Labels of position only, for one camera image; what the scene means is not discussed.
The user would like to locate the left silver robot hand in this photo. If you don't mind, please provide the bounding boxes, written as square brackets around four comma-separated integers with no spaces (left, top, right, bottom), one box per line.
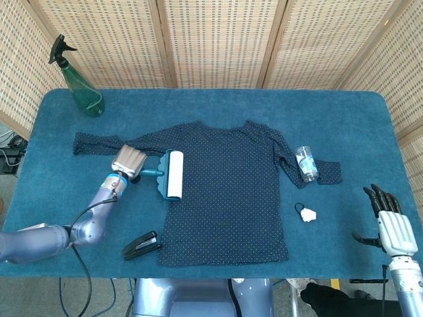
[111,144,149,184]

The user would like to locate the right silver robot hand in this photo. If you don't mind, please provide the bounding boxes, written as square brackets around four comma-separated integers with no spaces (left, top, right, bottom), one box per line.
[351,184,419,257]

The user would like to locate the teal lint roller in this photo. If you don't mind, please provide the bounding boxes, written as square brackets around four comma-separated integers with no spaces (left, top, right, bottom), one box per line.
[132,149,184,201]

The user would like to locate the navy polka dot shirt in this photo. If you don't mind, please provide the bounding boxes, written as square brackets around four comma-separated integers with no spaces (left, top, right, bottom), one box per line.
[72,120,343,267]

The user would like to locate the green plastic spray bottle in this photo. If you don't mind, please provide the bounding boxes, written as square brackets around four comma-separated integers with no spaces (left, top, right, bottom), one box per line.
[48,34,106,118]

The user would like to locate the black stapler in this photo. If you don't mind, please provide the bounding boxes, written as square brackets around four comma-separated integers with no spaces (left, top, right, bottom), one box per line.
[122,230,163,262]

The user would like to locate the black bag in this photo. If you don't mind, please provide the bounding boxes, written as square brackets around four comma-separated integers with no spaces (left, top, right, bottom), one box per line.
[299,280,403,317]

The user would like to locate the teal table cloth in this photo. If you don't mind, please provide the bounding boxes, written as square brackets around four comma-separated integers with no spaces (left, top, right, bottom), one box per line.
[0,88,421,280]

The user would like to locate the black floor equipment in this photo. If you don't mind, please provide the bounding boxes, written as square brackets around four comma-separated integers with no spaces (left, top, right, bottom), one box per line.
[0,131,29,176]

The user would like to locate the woven wooden folding screen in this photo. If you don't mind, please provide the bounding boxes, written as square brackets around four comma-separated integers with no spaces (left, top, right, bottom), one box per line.
[0,0,423,212]

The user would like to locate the silver robot torso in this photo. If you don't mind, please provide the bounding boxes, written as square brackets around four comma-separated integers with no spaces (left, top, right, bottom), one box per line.
[132,278,274,317]

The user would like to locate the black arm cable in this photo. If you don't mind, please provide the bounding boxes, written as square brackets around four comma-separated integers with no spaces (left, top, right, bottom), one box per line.
[59,194,120,317]

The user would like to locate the blue floor cable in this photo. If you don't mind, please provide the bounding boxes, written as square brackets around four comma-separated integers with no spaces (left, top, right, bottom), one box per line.
[58,278,137,317]

